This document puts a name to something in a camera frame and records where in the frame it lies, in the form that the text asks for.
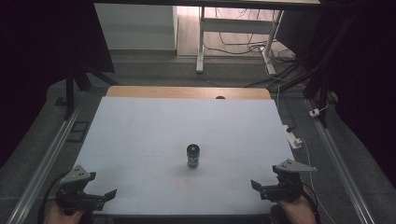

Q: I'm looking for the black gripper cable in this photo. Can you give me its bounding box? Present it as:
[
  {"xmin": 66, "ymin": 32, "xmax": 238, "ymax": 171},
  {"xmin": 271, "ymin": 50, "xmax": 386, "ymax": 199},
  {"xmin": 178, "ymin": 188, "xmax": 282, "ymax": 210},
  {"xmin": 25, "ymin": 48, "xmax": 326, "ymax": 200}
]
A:
[
  {"xmin": 298, "ymin": 181, "xmax": 322, "ymax": 224},
  {"xmin": 36, "ymin": 172, "xmax": 69, "ymax": 224}
]

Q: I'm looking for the person's left hand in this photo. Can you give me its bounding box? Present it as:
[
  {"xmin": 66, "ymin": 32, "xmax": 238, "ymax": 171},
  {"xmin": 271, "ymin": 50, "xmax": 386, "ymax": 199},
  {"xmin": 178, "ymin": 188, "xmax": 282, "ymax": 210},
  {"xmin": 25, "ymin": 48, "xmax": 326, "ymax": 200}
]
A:
[{"xmin": 42, "ymin": 200, "xmax": 95, "ymax": 224}]

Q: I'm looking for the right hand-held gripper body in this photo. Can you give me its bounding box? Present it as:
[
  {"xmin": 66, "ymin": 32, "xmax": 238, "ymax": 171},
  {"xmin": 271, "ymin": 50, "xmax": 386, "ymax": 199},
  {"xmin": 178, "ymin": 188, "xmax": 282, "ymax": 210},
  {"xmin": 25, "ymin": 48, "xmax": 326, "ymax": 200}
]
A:
[{"xmin": 259, "ymin": 159, "xmax": 318, "ymax": 203}]

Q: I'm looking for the person's right hand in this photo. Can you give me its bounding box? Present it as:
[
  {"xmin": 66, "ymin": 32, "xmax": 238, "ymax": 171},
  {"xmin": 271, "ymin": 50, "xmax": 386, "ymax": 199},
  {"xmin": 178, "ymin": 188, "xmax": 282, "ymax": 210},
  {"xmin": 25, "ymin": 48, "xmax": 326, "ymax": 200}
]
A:
[{"xmin": 276, "ymin": 195, "xmax": 318, "ymax": 224}]

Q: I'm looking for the aluminium floor rail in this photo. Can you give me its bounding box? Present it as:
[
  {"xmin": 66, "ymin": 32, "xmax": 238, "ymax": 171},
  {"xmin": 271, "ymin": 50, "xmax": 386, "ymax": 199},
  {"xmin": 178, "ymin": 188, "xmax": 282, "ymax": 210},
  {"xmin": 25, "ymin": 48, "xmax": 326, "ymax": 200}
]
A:
[
  {"xmin": 6, "ymin": 104, "xmax": 84, "ymax": 224},
  {"xmin": 304, "ymin": 98, "xmax": 376, "ymax": 224}
]

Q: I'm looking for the dark glass spice jar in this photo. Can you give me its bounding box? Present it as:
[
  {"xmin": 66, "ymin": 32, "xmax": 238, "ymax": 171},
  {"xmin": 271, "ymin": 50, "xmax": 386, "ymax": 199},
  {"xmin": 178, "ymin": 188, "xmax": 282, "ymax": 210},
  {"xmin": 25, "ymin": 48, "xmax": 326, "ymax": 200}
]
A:
[{"xmin": 186, "ymin": 143, "xmax": 201, "ymax": 169}]

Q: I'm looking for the white table cover sheet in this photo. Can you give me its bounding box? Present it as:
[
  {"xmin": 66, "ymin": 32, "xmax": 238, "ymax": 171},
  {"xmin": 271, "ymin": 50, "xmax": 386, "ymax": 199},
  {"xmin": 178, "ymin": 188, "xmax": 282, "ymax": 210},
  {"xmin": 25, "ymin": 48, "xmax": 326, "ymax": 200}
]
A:
[{"xmin": 74, "ymin": 95, "xmax": 295, "ymax": 217}]

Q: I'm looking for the white cabinet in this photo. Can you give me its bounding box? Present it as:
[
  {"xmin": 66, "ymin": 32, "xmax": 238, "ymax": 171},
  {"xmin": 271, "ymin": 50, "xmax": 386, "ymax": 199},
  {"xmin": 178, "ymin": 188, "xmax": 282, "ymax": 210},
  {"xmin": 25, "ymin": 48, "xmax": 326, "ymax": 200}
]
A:
[{"xmin": 93, "ymin": 3, "xmax": 178, "ymax": 51}]

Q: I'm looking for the white plug block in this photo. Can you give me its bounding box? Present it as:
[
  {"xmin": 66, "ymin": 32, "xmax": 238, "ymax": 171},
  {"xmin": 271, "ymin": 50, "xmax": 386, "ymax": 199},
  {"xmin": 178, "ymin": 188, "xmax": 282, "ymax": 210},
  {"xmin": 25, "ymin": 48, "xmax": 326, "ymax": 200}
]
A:
[{"xmin": 283, "ymin": 124, "xmax": 304, "ymax": 150}]

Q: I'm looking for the white metal desk frame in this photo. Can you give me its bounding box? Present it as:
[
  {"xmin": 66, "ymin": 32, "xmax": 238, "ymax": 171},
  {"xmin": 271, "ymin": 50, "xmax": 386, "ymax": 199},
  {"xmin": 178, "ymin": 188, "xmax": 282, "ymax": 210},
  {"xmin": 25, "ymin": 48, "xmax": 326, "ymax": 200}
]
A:
[{"xmin": 195, "ymin": 6, "xmax": 285, "ymax": 76}]

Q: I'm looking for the wooden table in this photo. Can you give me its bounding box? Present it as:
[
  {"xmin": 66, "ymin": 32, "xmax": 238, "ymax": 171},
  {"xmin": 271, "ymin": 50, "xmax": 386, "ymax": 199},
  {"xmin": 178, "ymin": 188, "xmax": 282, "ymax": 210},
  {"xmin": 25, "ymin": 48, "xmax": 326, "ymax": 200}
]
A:
[{"xmin": 106, "ymin": 85, "xmax": 273, "ymax": 101}]

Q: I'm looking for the white cable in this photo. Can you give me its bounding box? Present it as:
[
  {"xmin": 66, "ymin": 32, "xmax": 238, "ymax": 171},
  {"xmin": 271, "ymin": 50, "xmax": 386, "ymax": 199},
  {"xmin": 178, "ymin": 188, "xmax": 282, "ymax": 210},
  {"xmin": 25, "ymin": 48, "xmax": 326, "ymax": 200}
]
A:
[{"xmin": 299, "ymin": 137, "xmax": 338, "ymax": 224}]

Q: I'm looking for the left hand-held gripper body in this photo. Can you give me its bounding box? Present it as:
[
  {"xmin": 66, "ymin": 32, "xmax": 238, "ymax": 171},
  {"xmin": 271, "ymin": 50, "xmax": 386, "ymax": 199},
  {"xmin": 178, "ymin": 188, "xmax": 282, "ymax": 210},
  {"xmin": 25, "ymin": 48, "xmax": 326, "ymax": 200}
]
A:
[{"xmin": 55, "ymin": 164, "xmax": 106, "ymax": 217}]

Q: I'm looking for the black floor cables bundle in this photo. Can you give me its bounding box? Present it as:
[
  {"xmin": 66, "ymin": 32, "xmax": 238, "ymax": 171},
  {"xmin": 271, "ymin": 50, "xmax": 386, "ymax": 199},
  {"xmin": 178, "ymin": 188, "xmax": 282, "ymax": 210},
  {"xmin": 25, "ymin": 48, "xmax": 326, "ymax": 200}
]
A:
[{"xmin": 204, "ymin": 8, "xmax": 297, "ymax": 89}]

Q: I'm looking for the black metal stand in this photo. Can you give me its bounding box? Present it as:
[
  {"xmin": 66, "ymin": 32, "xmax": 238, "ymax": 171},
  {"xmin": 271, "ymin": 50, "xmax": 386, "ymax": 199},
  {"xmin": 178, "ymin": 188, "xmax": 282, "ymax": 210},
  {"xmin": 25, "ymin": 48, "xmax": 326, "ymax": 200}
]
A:
[
  {"xmin": 63, "ymin": 60, "xmax": 120, "ymax": 121},
  {"xmin": 270, "ymin": 15, "xmax": 362, "ymax": 129}
]

